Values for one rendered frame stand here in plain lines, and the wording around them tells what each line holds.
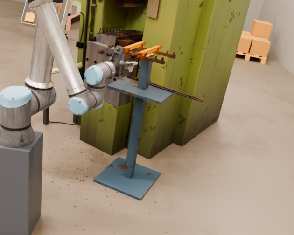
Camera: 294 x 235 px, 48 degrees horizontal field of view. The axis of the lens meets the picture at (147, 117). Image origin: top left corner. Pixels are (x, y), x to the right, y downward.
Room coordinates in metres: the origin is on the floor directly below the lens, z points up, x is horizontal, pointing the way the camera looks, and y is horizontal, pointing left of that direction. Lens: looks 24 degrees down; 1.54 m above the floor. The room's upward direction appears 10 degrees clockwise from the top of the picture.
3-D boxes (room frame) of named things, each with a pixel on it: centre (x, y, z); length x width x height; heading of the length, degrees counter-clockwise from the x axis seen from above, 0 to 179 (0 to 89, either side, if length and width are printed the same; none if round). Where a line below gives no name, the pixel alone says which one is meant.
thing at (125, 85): (2.19, 0.06, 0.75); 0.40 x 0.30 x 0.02; 70
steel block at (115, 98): (2.80, 0.28, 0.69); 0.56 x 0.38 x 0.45; 151
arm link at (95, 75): (1.59, 0.28, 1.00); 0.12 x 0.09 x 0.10; 160
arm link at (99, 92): (1.58, 0.29, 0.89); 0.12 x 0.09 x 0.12; 164
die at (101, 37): (2.81, 0.33, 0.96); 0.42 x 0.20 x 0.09; 151
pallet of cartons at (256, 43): (7.79, -2.02, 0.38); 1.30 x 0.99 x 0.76; 2
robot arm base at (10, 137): (1.51, 0.67, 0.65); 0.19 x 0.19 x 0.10
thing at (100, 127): (2.80, 0.28, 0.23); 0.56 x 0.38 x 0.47; 151
